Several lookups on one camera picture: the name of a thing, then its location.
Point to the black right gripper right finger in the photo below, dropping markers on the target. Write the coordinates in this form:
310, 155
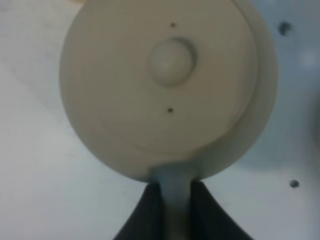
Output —
208, 220

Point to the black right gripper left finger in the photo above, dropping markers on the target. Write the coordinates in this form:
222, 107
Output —
148, 219

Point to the beige teapot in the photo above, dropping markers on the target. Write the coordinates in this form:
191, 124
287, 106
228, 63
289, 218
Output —
169, 91

